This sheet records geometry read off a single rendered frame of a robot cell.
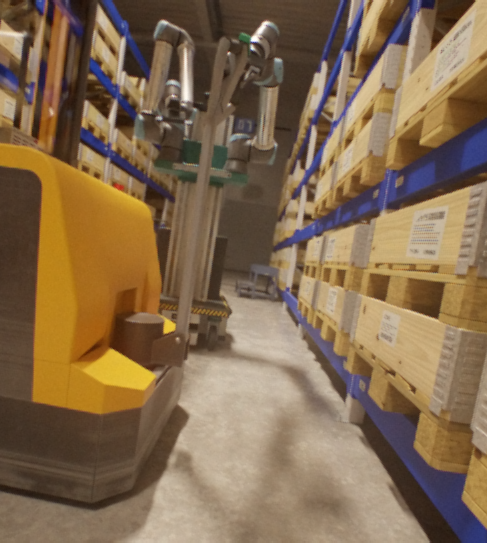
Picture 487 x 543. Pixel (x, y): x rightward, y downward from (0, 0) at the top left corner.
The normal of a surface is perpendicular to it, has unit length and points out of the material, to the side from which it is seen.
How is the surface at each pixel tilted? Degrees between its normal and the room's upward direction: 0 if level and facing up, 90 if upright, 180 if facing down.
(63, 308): 90
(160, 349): 90
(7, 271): 90
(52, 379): 90
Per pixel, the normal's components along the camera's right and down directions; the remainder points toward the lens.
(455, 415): -0.05, 0.07
